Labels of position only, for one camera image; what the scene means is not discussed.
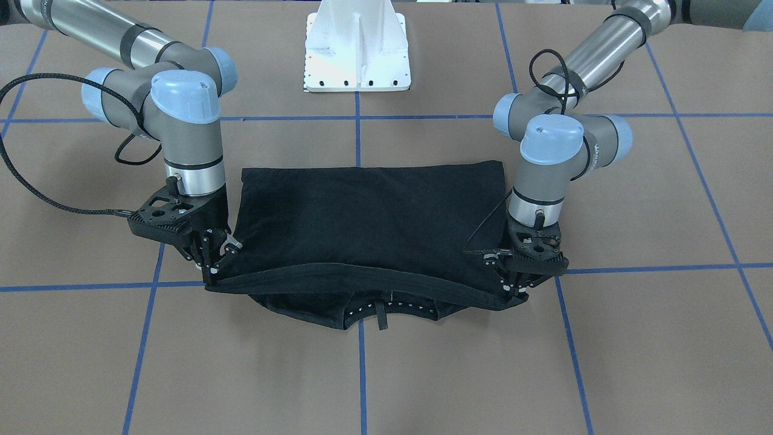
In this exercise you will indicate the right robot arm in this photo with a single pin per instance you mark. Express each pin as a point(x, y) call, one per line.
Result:
point(167, 91)

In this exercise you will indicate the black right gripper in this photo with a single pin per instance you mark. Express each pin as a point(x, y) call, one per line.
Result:
point(212, 216)

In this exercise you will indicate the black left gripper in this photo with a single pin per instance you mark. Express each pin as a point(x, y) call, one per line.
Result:
point(506, 263)

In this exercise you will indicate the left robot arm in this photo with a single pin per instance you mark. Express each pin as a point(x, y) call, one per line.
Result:
point(558, 145)

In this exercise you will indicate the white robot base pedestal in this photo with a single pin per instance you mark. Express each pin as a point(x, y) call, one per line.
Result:
point(356, 46)

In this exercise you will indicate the black graphic t-shirt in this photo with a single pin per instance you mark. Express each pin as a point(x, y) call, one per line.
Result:
point(332, 246)

